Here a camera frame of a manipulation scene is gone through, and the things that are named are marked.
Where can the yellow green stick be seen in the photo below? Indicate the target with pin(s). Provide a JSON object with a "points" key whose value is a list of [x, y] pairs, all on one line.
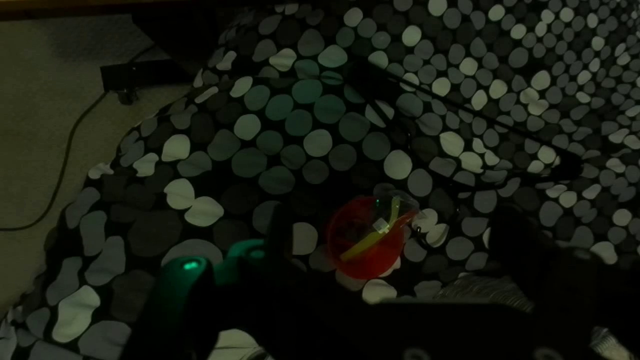
{"points": [[362, 244]]}

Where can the black power strip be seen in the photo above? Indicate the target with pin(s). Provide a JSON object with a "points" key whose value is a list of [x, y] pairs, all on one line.
{"points": [[142, 75]]}

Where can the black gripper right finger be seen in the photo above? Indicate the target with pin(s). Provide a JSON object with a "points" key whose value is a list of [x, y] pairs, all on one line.
{"points": [[527, 256]]}

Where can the black pebble pattern bedspread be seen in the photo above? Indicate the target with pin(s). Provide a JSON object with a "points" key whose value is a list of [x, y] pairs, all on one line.
{"points": [[312, 142]]}

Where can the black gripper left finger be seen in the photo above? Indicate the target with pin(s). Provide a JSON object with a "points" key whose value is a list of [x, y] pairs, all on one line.
{"points": [[280, 237]]}

